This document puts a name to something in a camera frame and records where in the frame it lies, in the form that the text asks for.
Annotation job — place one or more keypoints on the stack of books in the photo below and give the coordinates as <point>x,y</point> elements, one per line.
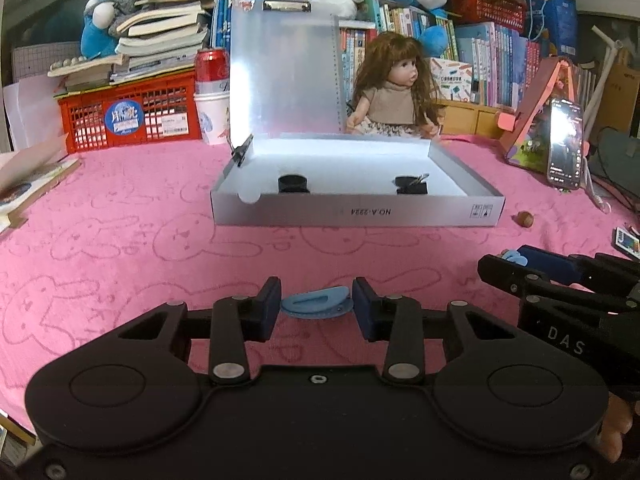
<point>160,25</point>

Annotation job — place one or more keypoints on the light blue plastic clip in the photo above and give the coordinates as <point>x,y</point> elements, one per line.
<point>315,305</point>
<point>515,257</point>

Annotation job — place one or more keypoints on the round brown nut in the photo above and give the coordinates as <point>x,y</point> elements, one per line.
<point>525,218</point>

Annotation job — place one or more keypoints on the pink phone stand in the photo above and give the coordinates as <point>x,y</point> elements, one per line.
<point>530,145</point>

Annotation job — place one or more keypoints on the small black binder clip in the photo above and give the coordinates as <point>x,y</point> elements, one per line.
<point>242,150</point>

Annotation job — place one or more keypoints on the translucent clipboard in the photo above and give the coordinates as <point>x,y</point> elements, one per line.
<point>285,70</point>

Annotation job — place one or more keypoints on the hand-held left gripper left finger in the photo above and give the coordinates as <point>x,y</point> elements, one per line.
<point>270,307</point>

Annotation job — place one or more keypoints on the red drink can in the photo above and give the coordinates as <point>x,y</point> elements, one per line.
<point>212,65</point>

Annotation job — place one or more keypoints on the white paper sheets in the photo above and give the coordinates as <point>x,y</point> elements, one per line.
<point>30,110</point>

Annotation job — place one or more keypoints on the large black binder clip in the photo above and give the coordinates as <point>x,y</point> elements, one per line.
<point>412,186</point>

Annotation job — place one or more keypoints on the brown cardboard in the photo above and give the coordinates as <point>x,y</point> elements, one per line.
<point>625,95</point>

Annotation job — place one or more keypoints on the blue paper bag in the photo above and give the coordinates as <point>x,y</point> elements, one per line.
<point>560,25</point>

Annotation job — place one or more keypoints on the person's right hand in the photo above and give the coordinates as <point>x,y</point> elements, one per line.
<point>617,430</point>

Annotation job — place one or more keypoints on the white paper cup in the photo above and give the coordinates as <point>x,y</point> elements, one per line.
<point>212,120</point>

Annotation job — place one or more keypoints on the red basket with round sticker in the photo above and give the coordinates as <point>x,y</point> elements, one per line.
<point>85,120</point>

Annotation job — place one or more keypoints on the white cardboard box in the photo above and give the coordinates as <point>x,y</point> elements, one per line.
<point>350,212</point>

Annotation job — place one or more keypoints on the long-haired doll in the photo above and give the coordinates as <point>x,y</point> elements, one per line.
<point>387,100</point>

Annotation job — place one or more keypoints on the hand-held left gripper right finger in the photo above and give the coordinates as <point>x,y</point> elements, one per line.
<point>364,310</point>

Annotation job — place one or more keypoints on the row of standing books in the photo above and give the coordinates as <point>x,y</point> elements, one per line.
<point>500,60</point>

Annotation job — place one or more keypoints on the plain red plastic basket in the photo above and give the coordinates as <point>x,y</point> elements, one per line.
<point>485,5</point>

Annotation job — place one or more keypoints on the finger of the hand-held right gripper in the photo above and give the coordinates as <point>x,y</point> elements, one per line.
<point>547,263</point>
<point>510,277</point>

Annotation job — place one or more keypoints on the white box with colourful print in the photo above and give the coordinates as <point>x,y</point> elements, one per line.
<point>452,80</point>

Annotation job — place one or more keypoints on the wooden drawer unit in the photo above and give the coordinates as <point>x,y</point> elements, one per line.
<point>465,117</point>

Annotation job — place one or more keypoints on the smartphone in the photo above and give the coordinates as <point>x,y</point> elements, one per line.
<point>565,150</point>

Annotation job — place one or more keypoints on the open book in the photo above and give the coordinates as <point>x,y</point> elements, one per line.
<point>30,180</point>

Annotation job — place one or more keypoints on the blue and white plush toy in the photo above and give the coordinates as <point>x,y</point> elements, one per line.
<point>97,40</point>

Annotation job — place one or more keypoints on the white folding frame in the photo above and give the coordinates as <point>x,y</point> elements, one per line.
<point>602,80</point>

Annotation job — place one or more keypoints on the remote control with coloured buttons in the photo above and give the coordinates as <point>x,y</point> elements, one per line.
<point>629,244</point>

